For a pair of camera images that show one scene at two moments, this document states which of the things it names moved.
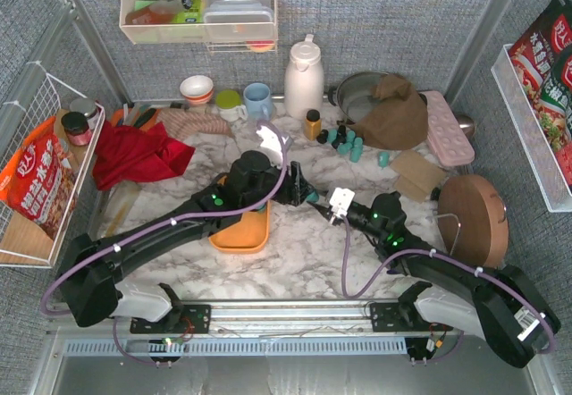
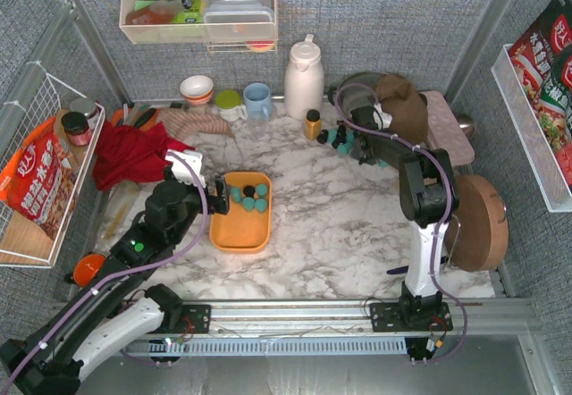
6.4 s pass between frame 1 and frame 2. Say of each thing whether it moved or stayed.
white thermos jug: stayed
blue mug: stayed
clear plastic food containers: stayed
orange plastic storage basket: stayed
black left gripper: moved
